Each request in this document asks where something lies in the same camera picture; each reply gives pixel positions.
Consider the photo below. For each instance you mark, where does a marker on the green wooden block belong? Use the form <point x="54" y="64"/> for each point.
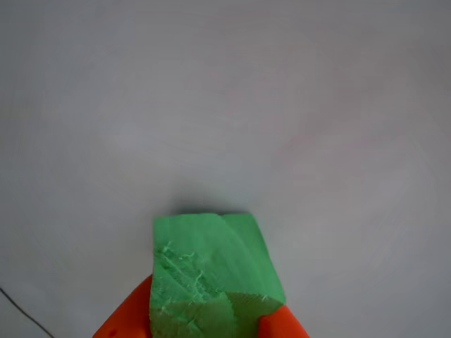
<point x="211" y="267"/>

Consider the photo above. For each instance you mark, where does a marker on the white paper sheet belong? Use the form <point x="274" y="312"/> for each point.
<point x="246" y="105"/>

